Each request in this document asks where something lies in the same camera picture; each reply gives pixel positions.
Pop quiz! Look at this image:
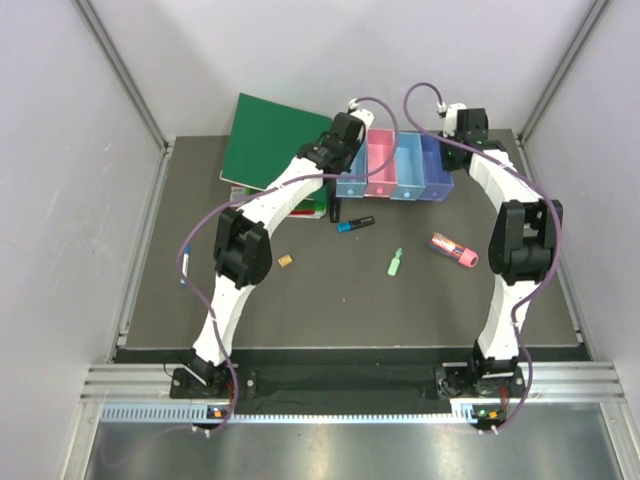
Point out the light blue drawer box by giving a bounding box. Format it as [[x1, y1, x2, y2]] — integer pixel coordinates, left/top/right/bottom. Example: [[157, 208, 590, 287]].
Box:
[[390, 132, 425, 201], [336, 146, 368, 198]]

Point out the pink drawer box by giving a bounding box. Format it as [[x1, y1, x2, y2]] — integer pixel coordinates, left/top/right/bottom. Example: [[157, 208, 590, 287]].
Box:
[[365, 129, 397, 198]]

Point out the black marker purple cap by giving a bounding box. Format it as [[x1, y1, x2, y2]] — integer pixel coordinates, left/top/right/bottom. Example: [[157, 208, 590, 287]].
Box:
[[328, 193, 341, 223]]

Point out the red and green folder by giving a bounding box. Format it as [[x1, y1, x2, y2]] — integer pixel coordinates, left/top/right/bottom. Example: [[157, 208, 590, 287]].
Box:
[[229, 184, 329, 219]]

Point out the green ring binder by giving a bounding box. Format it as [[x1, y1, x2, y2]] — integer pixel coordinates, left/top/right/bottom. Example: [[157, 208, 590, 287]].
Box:
[[220, 93, 332, 190]]

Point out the black highlighter blue cap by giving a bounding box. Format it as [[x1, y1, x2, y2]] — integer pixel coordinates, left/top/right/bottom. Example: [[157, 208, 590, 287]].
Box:
[[336, 216, 375, 233]]

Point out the purple drawer box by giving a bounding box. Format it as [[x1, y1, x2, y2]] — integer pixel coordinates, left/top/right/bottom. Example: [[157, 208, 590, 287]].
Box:
[[418, 134, 454, 202]]

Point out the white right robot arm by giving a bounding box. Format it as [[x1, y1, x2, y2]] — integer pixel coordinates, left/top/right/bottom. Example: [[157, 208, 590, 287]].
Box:
[[440, 103, 563, 396]]

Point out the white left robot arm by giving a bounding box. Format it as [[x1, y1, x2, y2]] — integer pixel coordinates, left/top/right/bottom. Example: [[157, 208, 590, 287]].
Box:
[[191, 108, 374, 397]]

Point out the small orange eraser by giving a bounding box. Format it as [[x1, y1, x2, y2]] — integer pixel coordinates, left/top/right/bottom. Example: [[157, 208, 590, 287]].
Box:
[[278, 255, 293, 268]]

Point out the colourful tube pink cap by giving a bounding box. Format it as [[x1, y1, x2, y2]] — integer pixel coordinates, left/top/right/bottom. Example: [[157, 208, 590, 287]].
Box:
[[429, 233, 479, 268]]

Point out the white marker blue cap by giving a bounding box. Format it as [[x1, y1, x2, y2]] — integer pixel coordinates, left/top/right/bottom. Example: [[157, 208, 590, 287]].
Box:
[[180, 245, 191, 286]]

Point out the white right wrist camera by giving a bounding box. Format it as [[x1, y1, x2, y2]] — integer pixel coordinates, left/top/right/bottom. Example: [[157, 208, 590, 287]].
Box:
[[438, 103, 467, 138]]

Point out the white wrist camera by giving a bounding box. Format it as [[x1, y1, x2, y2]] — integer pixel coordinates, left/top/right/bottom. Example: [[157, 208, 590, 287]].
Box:
[[438, 103, 467, 138], [347, 98, 375, 129]]

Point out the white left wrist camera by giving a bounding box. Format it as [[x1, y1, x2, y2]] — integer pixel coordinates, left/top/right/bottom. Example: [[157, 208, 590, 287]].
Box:
[[347, 98, 375, 129]]

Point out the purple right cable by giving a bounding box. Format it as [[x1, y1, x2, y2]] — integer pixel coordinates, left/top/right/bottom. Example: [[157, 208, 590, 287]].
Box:
[[402, 81, 564, 435]]

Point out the purple cable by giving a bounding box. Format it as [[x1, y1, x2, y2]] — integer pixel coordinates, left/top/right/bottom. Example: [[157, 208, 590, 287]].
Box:
[[402, 81, 564, 435], [99, 95, 400, 464]]

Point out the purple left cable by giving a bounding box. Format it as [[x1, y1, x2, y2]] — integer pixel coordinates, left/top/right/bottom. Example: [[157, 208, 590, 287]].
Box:
[[99, 95, 400, 464]]

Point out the aluminium frame post right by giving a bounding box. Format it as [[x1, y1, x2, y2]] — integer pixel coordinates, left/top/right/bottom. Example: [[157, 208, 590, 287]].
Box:
[[516, 0, 612, 146]]

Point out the aluminium frame post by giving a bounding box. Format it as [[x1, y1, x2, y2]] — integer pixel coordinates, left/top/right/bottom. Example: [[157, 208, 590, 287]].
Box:
[[71, 0, 170, 153], [516, 0, 612, 146]]

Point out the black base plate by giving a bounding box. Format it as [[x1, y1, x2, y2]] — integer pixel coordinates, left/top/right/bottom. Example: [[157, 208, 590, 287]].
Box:
[[170, 361, 524, 408]]

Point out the aluminium frame post left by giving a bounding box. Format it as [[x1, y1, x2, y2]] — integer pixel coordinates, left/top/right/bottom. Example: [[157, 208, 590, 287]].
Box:
[[71, 0, 170, 153]]

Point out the aluminium front rail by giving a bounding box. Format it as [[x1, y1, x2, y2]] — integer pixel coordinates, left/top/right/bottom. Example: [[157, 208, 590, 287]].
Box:
[[80, 362, 624, 410]]

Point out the white slotted cable duct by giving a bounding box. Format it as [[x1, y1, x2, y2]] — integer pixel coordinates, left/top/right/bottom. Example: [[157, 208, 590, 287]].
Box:
[[99, 397, 506, 426]]

